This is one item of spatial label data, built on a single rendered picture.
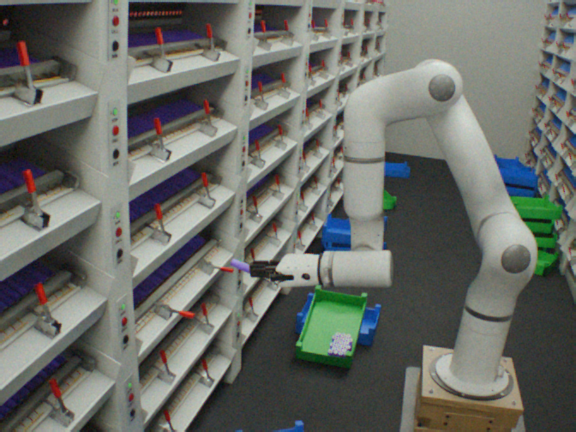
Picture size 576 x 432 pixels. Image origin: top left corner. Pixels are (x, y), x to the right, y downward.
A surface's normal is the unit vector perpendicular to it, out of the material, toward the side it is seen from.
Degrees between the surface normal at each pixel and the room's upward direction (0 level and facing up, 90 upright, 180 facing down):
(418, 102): 113
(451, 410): 90
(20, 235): 21
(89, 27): 90
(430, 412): 90
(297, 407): 0
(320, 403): 0
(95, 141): 90
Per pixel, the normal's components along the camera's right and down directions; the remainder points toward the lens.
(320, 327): -0.04, -0.76
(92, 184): -0.27, 0.32
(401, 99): -0.71, 0.40
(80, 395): 0.40, -0.83
